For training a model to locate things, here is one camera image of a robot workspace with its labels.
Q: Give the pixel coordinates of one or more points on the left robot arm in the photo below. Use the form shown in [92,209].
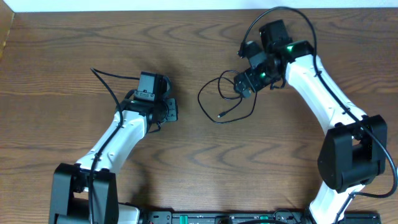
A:
[86,191]

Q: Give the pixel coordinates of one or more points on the cardboard box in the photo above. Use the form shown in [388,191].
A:
[6,20]

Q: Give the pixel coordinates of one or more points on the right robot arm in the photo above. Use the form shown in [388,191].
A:
[353,150]

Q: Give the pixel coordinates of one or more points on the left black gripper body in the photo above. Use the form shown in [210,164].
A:
[171,109]

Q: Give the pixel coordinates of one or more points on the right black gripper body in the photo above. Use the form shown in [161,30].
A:
[258,78]

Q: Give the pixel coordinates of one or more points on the green clamp handle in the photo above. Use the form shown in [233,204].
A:
[183,219]

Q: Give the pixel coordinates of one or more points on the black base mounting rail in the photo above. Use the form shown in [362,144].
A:
[167,217]

